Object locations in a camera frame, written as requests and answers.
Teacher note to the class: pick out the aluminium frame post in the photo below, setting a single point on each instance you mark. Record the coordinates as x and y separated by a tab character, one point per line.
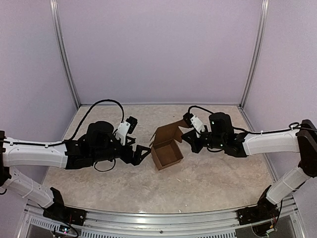
256	53
63	54

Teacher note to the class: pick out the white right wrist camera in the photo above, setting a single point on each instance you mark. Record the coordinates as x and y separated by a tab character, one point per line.
194	122

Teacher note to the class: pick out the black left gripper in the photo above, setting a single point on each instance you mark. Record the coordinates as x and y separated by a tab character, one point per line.
136	160

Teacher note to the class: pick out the front aluminium frame rail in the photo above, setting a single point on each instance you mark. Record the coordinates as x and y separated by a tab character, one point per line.
212	224

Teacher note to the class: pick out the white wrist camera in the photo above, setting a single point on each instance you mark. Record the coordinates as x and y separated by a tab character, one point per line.
194	122
126	127

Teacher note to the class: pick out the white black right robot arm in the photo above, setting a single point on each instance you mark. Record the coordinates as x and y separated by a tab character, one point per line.
298	138

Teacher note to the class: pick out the left aluminium frame post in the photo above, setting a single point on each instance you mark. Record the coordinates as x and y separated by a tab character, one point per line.
63	54

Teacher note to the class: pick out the right aluminium frame post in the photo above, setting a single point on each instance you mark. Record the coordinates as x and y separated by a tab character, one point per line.
256	53

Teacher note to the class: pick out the brown cardboard box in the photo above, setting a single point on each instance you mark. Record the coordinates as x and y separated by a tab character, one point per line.
164	148

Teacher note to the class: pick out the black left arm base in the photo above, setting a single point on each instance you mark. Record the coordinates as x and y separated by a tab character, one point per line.
60	212

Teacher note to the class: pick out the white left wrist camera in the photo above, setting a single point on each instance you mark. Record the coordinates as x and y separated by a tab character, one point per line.
126	127

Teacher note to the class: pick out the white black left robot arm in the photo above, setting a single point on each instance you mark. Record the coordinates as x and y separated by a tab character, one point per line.
100	143

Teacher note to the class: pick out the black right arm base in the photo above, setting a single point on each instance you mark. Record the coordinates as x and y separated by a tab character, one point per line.
263	210

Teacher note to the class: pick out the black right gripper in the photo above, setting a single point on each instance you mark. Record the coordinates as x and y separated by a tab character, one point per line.
192	141

